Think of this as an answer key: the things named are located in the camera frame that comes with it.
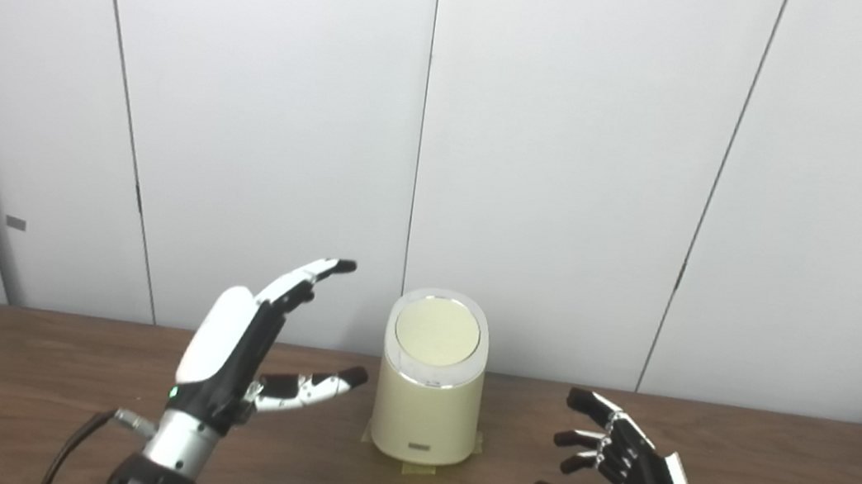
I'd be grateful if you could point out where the cream-colored lidded bin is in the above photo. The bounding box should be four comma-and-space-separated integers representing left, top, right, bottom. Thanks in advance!
367, 282, 496, 472

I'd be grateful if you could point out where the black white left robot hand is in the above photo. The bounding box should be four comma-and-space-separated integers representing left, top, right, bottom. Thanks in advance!
163, 239, 385, 454

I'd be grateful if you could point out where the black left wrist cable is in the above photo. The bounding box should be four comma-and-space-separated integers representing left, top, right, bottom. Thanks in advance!
40, 400, 159, 484

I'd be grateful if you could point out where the round cream bin lid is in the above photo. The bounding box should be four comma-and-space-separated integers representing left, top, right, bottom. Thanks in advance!
391, 292, 485, 370

